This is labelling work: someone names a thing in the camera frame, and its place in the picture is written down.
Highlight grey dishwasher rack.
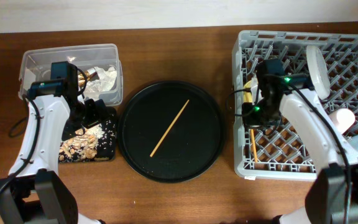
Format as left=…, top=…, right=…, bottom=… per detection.
left=232, top=30, right=358, bottom=181

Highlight light grey plate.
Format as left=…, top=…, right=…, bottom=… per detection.
left=306, top=45, right=330, bottom=100

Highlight pink cup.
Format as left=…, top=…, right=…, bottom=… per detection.
left=329, top=108, right=356, bottom=134

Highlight yellow bowl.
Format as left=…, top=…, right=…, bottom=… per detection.
left=244, top=78, right=262, bottom=105

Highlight wooden chopstick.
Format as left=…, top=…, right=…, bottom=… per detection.
left=149, top=100, right=190, bottom=157
left=250, top=129, right=258, bottom=163

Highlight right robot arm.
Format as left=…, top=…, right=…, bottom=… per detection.
left=241, top=59, right=358, bottom=224

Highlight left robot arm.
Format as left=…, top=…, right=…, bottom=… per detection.
left=0, top=61, right=113, bottom=223

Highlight clear plastic bin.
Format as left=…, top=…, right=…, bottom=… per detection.
left=18, top=44, right=124, bottom=106

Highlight white tissue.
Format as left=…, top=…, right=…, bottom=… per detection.
left=85, top=67, right=117, bottom=93

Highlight food scraps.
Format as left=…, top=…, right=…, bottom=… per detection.
left=58, top=123, right=117, bottom=162

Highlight gold snack wrapper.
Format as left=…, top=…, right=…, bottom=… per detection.
left=78, top=68, right=97, bottom=87

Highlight round black tray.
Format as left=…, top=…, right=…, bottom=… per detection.
left=117, top=81, right=226, bottom=183

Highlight black rectangular tray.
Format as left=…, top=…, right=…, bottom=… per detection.
left=57, top=105, right=117, bottom=163

